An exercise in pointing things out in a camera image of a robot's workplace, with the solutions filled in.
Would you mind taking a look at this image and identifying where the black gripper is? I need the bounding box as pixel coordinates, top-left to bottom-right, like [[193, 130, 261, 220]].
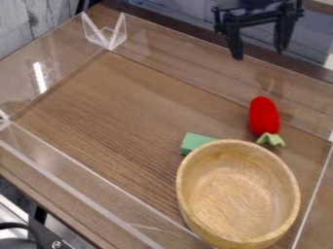
[[212, 0, 304, 60]]

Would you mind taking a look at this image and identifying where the red plush strawberry toy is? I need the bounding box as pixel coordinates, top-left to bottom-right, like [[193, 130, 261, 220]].
[[250, 96, 285, 146]]

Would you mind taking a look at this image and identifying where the green foam block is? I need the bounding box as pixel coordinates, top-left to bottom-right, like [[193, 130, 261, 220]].
[[181, 132, 216, 156]]

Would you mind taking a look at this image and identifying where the wooden oval bowl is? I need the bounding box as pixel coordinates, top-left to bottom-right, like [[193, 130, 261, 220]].
[[175, 139, 301, 249]]

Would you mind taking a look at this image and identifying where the black metal table leg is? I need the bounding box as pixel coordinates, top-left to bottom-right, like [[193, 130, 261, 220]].
[[28, 205, 74, 249]]

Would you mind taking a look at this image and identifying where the clear acrylic corner bracket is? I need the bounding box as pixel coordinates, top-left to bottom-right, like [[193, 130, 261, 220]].
[[81, 13, 127, 51]]

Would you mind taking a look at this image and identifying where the clear acrylic tray wall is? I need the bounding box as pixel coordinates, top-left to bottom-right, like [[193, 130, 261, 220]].
[[0, 5, 333, 249]]

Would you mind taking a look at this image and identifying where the black cable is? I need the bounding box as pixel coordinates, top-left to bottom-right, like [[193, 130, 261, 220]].
[[0, 221, 32, 231]]

